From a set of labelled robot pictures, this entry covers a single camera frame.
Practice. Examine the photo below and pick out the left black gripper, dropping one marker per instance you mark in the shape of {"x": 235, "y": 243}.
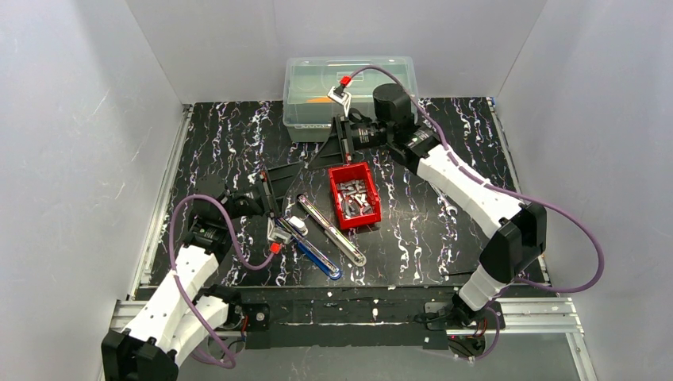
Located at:
{"x": 265, "y": 194}

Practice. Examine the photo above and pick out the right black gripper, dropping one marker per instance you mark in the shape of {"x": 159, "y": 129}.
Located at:
{"x": 340, "y": 139}

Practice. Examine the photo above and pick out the red plastic bin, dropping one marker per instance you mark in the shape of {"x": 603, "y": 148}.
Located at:
{"x": 353, "y": 172}

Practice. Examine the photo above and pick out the blue stapler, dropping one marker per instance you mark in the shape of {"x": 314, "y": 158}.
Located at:
{"x": 324, "y": 263}

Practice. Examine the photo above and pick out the black silver stapler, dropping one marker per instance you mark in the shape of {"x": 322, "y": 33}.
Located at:
{"x": 333, "y": 233}

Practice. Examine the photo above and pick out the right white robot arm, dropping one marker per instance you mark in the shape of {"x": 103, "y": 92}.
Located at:
{"x": 516, "y": 230}

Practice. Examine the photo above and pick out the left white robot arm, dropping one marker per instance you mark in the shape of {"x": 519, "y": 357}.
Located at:
{"x": 180, "y": 315}

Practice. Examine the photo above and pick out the pile of staple strips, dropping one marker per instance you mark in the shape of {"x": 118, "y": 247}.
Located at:
{"x": 353, "y": 199}

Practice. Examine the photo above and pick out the silver open-end wrench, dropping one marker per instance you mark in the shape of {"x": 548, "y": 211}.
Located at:
{"x": 448, "y": 208}

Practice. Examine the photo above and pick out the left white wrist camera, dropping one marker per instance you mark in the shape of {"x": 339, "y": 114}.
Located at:
{"x": 277, "y": 236}

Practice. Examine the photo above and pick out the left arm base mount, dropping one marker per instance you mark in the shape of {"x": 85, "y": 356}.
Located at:
{"x": 246, "y": 317}

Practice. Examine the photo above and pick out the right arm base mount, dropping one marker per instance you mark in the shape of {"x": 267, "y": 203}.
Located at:
{"x": 457, "y": 315}

